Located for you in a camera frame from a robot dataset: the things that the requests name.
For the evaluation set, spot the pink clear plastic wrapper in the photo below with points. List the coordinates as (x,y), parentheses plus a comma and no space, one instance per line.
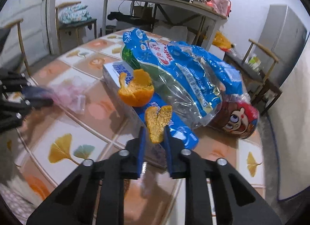
(70,94)

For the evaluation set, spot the pink plastic bags pile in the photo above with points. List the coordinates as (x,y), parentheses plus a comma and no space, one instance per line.
(222,7)

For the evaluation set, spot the large orange peel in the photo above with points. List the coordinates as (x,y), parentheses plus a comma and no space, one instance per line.
(139,91)

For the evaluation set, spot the floral folded cushion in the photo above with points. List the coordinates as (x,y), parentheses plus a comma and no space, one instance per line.
(74,13)

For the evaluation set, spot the blue plastic snack bag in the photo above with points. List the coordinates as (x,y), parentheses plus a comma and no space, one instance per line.
(193,81)

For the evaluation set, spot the small orange peel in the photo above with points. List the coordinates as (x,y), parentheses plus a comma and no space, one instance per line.
(156,119)

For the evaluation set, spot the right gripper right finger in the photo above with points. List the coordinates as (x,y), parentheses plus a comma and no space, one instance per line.
(214,186)

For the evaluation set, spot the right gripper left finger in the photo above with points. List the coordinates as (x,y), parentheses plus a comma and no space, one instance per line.
(94,191)

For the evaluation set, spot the red cartoon snack bag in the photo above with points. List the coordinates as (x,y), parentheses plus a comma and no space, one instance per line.
(236,117)

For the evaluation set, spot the orange plastic bag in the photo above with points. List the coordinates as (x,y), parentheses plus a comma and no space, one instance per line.
(222,42)

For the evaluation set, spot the wooden side table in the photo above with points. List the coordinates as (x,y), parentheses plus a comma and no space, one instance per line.
(209,23)

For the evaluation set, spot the wooden chair with cushion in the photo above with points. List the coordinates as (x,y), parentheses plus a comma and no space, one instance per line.
(73,27)

